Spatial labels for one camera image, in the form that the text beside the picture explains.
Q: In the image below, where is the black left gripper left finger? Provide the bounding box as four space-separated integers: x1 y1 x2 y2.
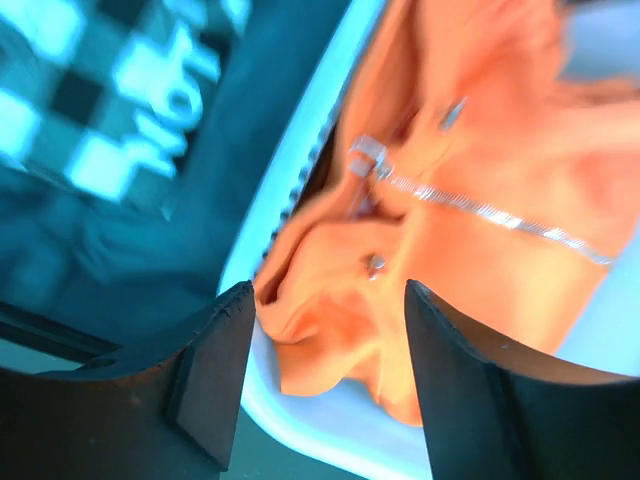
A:
1 281 255 479

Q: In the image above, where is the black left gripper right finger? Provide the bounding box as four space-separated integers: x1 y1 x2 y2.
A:
404 280 639 480

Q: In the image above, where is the white plastic basket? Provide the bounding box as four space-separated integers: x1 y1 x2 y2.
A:
219 1 639 479

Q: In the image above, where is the orange garment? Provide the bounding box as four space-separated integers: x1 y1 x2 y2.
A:
254 1 639 426

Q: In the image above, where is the black white checked shirt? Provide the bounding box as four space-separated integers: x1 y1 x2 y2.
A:
1 1 348 344

